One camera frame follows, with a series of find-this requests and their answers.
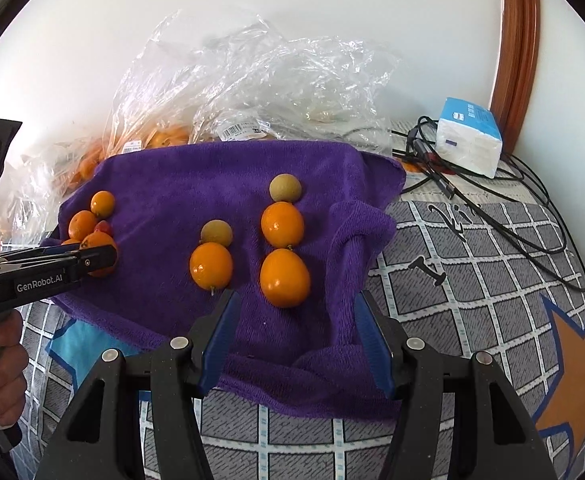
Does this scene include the person's left hand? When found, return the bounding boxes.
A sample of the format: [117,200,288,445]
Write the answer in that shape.
[0,310,29,429]

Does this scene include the grey checkered tablecloth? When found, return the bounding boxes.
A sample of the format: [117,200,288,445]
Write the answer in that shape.
[2,199,585,480]

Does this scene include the black cables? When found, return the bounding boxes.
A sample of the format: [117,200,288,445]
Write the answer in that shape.
[341,115,585,294]

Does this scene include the brown longan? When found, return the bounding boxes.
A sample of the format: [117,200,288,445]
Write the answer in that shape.
[200,219,234,247]
[268,174,303,204]

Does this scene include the bagged oranges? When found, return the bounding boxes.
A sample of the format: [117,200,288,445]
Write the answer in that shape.
[68,124,193,191]

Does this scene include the large orange with stem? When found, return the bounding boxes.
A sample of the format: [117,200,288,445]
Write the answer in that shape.
[80,231,119,278]

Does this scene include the blue white tissue pack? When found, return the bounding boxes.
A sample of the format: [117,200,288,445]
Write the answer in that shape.
[435,98,503,179]

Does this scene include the purple towel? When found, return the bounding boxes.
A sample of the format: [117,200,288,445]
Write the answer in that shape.
[42,138,407,422]

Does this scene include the brown longan back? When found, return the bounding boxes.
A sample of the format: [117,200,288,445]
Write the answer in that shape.
[268,174,303,204]

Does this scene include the brown longan front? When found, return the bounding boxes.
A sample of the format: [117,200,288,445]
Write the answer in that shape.
[200,219,234,247]

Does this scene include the large clear plastic bag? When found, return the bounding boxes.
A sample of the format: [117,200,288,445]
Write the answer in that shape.
[104,11,399,155]

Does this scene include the small red fruit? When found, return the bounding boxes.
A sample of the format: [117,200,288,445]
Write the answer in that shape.
[94,220,114,237]

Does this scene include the brown wooden door frame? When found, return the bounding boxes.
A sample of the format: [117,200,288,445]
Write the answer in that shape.
[490,0,541,153]

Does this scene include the clear bag with fruit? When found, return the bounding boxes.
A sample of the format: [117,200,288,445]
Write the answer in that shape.
[0,136,104,246]

